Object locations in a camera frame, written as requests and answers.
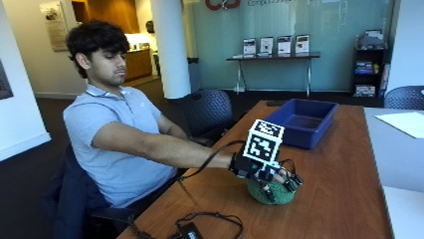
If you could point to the white marker cube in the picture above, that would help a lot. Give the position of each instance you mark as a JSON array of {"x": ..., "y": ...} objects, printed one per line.
[{"x": 263, "y": 142}]

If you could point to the wooden counter cabinet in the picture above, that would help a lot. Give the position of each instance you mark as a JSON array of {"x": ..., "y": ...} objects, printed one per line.
[{"x": 138, "y": 64}]

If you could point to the person's black office chair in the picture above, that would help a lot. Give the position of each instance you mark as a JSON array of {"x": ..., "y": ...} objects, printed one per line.
[{"x": 115, "y": 214}]

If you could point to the grey mesh chair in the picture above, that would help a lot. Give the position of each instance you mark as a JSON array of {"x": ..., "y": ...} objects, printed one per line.
[{"x": 406, "y": 98}]

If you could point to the flat black phone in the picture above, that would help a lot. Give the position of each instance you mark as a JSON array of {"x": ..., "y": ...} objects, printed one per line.
[{"x": 277, "y": 103}]

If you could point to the black wall dispenser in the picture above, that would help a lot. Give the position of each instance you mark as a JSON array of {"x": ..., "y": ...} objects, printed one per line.
[{"x": 150, "y": 26}]

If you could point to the dark framed wall picture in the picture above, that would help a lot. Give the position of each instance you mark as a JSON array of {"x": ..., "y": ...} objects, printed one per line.
[{"x": 4, "y": 83}]

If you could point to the framed brochure stand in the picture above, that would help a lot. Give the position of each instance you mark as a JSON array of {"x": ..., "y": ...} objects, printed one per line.
[
  {"x": 285, "y": 44},
  {"x": 249, "y": 46},
  {"x": 302, "y": 43},
  {"x": 266, "y": 45}
]

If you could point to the blue plastic bin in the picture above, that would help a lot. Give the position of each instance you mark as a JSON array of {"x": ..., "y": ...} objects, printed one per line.
[{"x": 305, "y": 122}]

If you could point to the grey waste bin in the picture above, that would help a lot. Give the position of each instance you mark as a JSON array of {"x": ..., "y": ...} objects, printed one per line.
[{"x": 193, "y": 74}]

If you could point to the white paper sheet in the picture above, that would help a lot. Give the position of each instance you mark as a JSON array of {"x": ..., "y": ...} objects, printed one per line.
[{"x": 404, "y": 123}]

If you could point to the small black electronic box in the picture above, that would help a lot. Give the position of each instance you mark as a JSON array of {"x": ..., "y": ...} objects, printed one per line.
[{"x": 190, "y": 231}]

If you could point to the person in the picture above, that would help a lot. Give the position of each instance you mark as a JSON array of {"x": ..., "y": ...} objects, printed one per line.
[{"x": 119, "y": 132}]

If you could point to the white round pillar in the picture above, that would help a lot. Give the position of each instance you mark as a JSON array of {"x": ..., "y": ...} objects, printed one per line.
[{"x": 172, "y": 46}]

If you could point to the pale wall poster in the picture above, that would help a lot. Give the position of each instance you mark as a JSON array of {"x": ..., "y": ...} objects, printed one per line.
[{"x": 55, "y": 25}]

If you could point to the narrow dark console table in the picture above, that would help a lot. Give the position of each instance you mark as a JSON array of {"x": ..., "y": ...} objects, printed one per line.
[{"x": 274, "y": 58}]

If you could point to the dark blue jacket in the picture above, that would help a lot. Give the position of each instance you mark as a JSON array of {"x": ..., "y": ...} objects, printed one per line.
[{"x": 67, "y": 199}]

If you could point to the black magazine shelf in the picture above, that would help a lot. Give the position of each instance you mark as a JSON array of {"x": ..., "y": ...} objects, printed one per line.
[{"x": 368, "y": 71}]

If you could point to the green round soft toy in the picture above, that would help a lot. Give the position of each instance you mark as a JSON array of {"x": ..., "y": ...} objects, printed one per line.
[{"x": 278, "y": 195}]

